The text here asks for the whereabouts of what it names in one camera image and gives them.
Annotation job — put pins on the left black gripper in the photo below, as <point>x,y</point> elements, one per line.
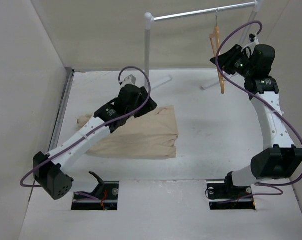
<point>148,106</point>

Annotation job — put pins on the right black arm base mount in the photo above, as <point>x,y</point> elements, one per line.
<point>235,198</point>

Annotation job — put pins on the white and silver clothes rack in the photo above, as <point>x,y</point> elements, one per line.
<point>191,32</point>

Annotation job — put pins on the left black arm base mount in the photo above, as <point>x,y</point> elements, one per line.
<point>103,197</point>

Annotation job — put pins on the beige trousers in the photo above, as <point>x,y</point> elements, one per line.
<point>151,136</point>

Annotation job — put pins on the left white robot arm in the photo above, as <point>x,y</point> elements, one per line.
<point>50,169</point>

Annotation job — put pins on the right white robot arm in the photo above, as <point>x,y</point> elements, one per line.
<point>280,157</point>

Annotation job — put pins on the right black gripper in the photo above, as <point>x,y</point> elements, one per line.
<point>226,60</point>

